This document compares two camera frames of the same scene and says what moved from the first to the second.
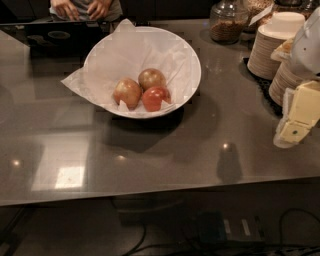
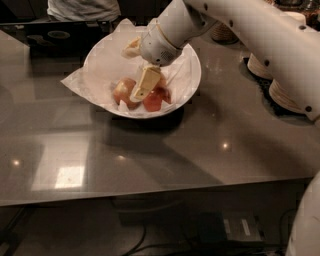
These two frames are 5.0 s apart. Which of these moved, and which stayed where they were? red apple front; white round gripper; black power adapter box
Moved: white round gripper
Stayed: black power adapter box; red apple front
